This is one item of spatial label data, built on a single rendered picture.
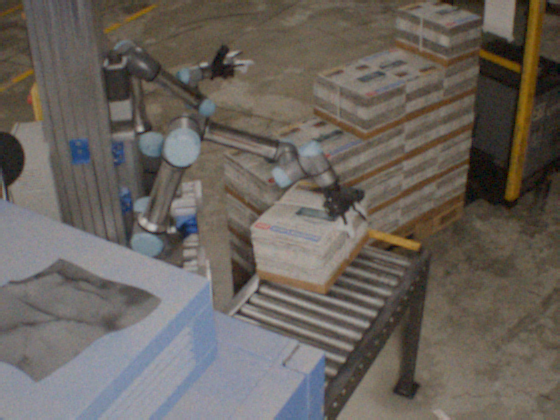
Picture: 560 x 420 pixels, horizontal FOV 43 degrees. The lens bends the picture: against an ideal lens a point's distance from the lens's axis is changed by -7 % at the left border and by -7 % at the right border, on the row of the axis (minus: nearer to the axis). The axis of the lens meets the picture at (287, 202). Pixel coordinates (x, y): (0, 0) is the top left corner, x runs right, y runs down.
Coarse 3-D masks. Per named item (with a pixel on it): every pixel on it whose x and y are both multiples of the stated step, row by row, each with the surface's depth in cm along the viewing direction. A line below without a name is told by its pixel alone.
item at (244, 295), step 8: (256, 280) 282; (264, 280) 282; (248, 288) 278; (256, 288) 278; (240, 296) 274; (248, 296) 274; (232, 304) 271; (240, 304) 271; (248, 304) 275; (224, 312) 267; (232, 312) 267
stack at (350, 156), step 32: (288, 128) 374; (320, 128) 373; (416, 128) 384; (224, 160) 358; (256, 160) 349; (352, 160) 362; (384, 160) 378; (416, 160) 396; (256, 192) 345; (384, 192) 389; (416, 192) 409; (384, 224) 401; (416, 224) 426
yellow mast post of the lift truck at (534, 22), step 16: (528, 0) 382; (544, 0) 379; (528, 16) 386; (528, 32) 388; (528, 48) 393; (528, 64) 397; (528, 80) 402; (528, 96) 408; (528, 112) 416; (528, 128) 424; (512, 144) 431; (512, 160) 434; (512, 176) 439; (512, 192) 444
